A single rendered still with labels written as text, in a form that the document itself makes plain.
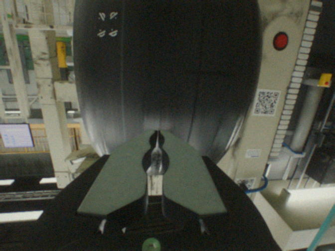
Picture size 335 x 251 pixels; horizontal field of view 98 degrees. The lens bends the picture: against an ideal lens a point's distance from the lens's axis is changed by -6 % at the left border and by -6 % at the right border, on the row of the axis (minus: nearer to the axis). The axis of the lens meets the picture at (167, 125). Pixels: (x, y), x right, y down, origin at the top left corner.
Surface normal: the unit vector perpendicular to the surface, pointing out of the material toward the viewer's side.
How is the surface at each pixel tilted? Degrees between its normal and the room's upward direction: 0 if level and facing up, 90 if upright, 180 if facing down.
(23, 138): 90
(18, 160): 90
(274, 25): 90
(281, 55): 90
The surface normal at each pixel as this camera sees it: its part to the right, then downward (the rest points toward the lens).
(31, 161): 0.21, 0.33
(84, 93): -0.60, 0.29
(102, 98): -0.17, 0.38
